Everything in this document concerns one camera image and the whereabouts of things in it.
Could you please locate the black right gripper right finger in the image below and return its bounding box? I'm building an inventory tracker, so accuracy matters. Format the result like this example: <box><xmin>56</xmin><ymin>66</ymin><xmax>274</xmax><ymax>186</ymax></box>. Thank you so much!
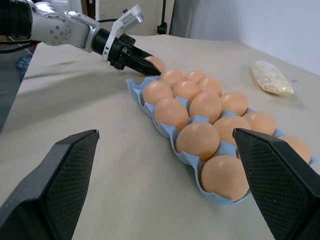
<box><xmin>232</xmin><ymin>127</ymin><xmax>320</xmax><ymax>240</ymax></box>

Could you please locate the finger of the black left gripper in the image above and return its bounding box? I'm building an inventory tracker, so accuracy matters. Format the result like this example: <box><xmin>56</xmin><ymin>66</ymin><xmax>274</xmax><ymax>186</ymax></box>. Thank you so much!
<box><xmin>131</xmin><ymin>45</ymin><xmax>157</xmax><ymax>60</ymax></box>
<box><xmin>124</xmin><ymin>52</ymin><xmax>162</xmax><ymax>76</ymax></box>

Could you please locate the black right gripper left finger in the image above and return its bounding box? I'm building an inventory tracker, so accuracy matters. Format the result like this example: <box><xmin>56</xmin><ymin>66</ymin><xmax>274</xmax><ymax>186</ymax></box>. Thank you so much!
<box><xmin>0</xmin><ymin>129</ymin><xmax>101</xmax><ymax>240</ymax></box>

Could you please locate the light blue egg tray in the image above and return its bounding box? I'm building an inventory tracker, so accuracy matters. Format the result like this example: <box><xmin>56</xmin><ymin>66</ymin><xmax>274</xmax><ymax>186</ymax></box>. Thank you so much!
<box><xmin>124</xmin><ymin>75</ymin><xmax>317</xmax><ymax>208</ymax></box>

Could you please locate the black stand pole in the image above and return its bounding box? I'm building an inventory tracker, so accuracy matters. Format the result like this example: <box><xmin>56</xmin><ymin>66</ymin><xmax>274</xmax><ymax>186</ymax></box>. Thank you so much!
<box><xmin>156</xmin><ymin>0</ymin><xmax>169</xmax><ymax>36</ymax></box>

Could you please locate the beige tablecloth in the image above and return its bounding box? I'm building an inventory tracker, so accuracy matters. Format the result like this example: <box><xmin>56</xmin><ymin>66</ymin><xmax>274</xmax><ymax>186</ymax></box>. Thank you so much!
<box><xmin>0</xmin><ymin>33</ymin><xmax>320</xmax><ymax>240</ymax></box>

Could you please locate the blue water jug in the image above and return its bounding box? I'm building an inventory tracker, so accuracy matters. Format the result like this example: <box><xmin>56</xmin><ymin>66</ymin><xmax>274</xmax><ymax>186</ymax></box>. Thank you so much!
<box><xmin>15</xmin><ymin>46</ymin><xmax>36</xmax><ymax>76</ymax></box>

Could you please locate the clear bag of pale food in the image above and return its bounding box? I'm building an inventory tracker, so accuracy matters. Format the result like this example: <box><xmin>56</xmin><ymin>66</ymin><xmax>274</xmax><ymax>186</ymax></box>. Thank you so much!
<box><xmin>249</xmin><ymin>60</ymin><xmax>296</xmax><ymax>96</ymax></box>

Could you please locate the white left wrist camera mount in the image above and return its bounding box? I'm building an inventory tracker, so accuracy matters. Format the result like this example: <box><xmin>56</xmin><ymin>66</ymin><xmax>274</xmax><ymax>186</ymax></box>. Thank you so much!
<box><xmin>101</xmin><ymin>4</ymin><xmax>146</xmax><ymax>63</ymax></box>

